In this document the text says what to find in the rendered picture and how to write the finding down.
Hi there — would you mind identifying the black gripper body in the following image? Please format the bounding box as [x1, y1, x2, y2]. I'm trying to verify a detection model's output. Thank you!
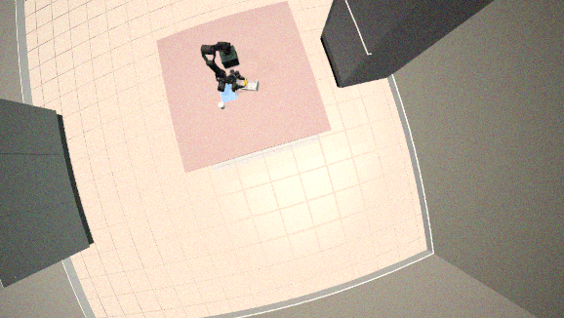
[225, 71, 240, 93]

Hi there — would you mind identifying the light blue rectangular mat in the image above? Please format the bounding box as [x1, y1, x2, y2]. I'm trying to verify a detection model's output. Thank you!
[220, 84, 238, 102]

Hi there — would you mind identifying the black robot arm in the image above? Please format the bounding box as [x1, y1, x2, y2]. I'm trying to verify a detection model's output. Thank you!
[200, 41, 235, 93]

